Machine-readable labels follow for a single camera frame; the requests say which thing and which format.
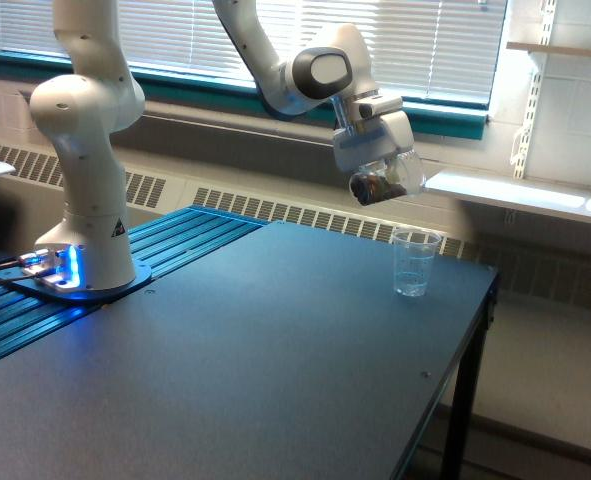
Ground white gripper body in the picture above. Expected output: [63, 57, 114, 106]
[332, 97, 414, 173]

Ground clear plastic pouring cup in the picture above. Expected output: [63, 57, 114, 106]
[353, 149, 426, 196]

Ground clear plastic cup on table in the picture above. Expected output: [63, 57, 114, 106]
[392, 226, 442, 297]

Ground black table leg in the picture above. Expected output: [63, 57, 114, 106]
[440, 278, 499, 479]

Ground white lower wall shelf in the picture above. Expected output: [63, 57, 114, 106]
[425, 169, 591, 224]

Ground white shelf bracket rail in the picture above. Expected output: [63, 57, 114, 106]
[506, 0, 557, 180]

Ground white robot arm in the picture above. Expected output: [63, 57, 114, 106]
[23, 1, 425, 294]

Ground wooden upper wall shelf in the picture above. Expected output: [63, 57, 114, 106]
[506, 41, 591, 58]

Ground white radiator vent cover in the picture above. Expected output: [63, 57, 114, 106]
[0, 145, 591, 310]

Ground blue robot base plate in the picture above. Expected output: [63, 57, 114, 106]
[0, 263, 152, 304]

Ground brown nuts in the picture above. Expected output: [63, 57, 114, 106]
[349, 173, 407, 206]

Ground white window blinds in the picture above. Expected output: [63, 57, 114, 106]
[0, 0, 509, 105]

